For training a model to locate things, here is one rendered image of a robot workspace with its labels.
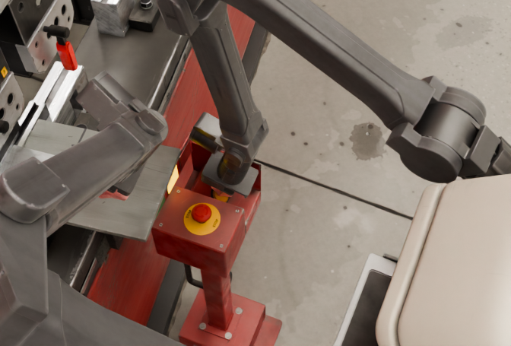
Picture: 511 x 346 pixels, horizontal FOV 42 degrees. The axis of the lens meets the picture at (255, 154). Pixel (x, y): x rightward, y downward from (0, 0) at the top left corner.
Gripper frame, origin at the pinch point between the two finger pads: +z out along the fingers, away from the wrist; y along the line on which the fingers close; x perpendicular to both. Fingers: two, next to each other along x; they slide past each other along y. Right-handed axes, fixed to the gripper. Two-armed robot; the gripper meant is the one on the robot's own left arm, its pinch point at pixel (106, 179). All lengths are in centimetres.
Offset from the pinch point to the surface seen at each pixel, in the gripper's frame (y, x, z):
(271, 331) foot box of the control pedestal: -22, 71, 76
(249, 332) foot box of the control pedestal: -16, 61, 70
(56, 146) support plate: -5.7, -9.2, 8.1
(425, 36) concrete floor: -157, 94, 60
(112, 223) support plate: 5.8, 4.1, 1.1
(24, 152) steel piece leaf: -2.9, -13.3, 10.3
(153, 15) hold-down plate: -49, -5, 15
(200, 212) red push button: -10.4, 20.2, 13.4
